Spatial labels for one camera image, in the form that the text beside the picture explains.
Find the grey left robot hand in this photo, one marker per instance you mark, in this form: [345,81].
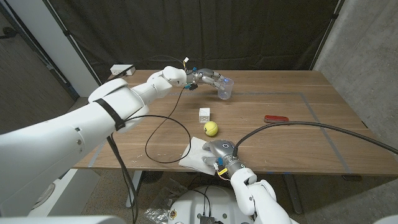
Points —
[206,77]

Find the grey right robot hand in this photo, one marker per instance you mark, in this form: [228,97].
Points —
[222,149]

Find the clear plastic measuring cup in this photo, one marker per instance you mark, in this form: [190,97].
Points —
[225,92]

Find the white tissue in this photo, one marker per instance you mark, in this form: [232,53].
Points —
[194,155]

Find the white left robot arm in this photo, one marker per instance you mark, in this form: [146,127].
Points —
[62,140]

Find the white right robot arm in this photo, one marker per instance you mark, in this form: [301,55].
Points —
[258,199]

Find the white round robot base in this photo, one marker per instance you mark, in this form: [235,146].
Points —
[199,202]

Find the yellow tennis ball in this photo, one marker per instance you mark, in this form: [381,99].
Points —
[211,128]

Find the white cube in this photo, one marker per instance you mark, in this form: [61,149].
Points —
[204,115]

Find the black backdrop curtain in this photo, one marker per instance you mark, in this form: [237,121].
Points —
[217,31]

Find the red pocket knife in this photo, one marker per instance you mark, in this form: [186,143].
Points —
[276,118]

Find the black round floor grille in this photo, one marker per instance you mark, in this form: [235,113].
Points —
[152,177]

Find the grey tape line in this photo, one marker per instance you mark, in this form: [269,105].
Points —
[289,92]

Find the crumpled clear plastic bag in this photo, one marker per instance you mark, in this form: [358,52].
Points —
[158,205]

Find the grey table leg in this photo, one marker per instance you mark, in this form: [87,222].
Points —
[293,196]

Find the white power strip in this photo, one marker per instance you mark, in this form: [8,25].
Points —
[119,68]

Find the white table leg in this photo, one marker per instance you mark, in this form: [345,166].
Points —
[138,186]

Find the black backdrop stand pole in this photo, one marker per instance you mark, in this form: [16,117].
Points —
[324,37]
[81,56]

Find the white floor box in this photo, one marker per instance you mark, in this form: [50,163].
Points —
[77,193]

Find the white robot torso edge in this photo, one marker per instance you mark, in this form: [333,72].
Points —
[62,220]

